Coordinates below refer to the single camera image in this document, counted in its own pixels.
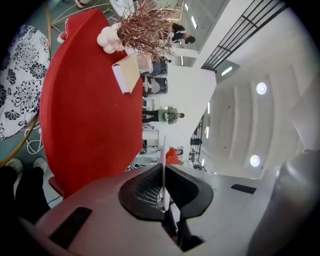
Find person's white shoe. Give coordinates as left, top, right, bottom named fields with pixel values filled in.
left=33, top=157, right=48, bottom=173
left=4, top=157, right=24, bottom=173

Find black and white backpack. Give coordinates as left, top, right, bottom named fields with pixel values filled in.
left=126, top=163, right=147, bottom=173

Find dried reddish plant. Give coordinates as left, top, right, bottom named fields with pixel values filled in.
left=116, top=0, right=180, bottom=62

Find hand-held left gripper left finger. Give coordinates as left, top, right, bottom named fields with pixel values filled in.
left=17, top=162, right=182, bottom=256

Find beige book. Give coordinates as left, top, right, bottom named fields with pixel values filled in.
left=111, top=54, right=141, bottom=95

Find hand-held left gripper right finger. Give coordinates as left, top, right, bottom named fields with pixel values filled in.
left=165, top=163, right=278, bottom=256

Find black railing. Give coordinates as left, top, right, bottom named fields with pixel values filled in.
left=201, top=0, right=288, bottom=73

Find white plate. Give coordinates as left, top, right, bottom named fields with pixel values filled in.
left=159, top=134, right=171, bottom=213

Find white lumpy vase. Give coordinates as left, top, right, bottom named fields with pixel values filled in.
left=96, top=23, right=126, bottom=55

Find person's black trousers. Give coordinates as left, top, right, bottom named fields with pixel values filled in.
left=0, top=164, right=51, bottom=226

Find red strawberry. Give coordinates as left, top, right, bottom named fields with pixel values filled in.
left=165, top=147, right=181, bottom=166

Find red tablecloth table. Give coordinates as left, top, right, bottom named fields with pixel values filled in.
left=39, top=8, right=145, bottom=200

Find gold wire chair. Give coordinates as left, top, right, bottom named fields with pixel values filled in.
left=0, top=0, right=55, bottom=168

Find white cable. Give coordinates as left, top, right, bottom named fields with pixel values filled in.
left=24, top=124, right=45, bottom=155

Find floral seat cushion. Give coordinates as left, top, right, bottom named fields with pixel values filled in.
left=0, top=24, right=51, bottom=141

